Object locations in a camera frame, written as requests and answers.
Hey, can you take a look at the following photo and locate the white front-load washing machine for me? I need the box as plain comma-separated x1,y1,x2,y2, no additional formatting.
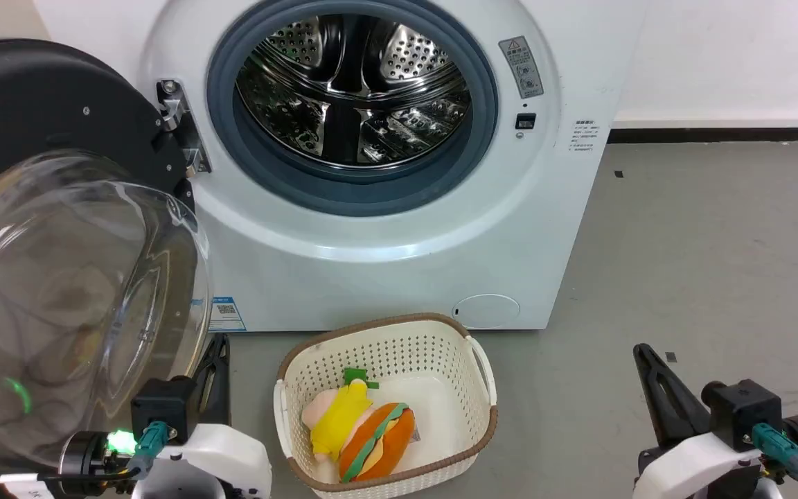
32,0,649,334

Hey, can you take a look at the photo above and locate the black baseboard strip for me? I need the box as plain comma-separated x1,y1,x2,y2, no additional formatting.
607,127,798,145

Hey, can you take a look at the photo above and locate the metal door hinge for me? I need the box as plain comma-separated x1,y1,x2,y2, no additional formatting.
156,79,212,175

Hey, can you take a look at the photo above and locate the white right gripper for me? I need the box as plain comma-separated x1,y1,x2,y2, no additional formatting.
632,342,765,499

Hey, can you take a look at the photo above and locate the small printed text label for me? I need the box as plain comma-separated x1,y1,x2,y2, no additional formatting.
568,119,603,154

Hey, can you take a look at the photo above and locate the blue and white QR sticker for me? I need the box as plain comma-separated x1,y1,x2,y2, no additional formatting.
191,296,248,333

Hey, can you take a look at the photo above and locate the cream perforated laundry basket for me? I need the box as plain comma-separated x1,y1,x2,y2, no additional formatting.
273,312,499,499

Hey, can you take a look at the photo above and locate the orange hamburger plush toy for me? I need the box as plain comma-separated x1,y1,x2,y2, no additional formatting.
337,401,418,484

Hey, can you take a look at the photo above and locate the yellow plush doll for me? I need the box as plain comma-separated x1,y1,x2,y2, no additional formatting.
301,367,381,464

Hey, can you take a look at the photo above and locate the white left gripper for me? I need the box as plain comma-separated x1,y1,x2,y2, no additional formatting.
132,333,274,499

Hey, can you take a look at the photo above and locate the black door with glass bowl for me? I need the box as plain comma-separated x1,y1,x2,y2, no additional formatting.
0,38,214,480

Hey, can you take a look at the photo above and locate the stainless steel washer drum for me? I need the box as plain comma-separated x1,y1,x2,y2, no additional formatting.
236,14,473,171

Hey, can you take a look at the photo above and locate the right gripper cable teal plug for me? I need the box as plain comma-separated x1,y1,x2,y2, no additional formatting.
752,423,798,499

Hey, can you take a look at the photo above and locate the grey warning sticker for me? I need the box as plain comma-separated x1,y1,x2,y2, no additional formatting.
498,36,545,100

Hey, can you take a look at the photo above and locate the round white filter cover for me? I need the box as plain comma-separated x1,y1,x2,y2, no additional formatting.
452,294,522,331

